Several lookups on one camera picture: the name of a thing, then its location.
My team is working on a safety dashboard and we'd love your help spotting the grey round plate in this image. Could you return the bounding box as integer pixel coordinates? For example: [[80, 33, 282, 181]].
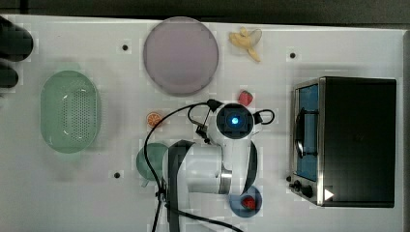
[[143, 16, 220, 96]]

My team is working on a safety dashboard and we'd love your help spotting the blue bowl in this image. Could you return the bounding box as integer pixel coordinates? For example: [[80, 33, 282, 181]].
[[228, 186, 263, 218]]

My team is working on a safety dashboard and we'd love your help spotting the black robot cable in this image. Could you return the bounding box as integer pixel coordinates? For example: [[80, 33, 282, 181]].
[[143, 99, 276, 232]]

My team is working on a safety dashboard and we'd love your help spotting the black toaster oven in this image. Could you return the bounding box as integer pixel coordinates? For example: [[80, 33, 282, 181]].
[[286, 76, 396, 208]]

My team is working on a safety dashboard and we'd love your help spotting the peeled banana toy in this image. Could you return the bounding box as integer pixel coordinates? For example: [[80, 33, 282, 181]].
[[228, 27, 262, 63]]

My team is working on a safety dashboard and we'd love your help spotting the red strawberry toy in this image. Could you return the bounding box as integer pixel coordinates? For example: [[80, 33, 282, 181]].
[[238, 90, 253, 106]]

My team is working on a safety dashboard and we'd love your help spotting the orange slice toy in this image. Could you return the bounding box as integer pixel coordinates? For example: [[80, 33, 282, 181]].
[[146, 112, 162, 128]]

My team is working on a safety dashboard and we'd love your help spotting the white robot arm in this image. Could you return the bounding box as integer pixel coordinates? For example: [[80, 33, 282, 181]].
[[162, 100, 262, 232]]

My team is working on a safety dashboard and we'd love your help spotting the green metal cup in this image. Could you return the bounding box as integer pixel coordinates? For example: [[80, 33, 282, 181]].
[[135, 142, 168, 188]]

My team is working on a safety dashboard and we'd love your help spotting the green perforated colander bowl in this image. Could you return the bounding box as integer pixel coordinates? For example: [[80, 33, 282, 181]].
[[41, 71, 101, 154]]

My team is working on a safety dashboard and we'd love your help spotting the red strawberry in bowl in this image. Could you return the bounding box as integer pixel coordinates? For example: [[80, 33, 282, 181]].
[[242, 196, 256, 211]]

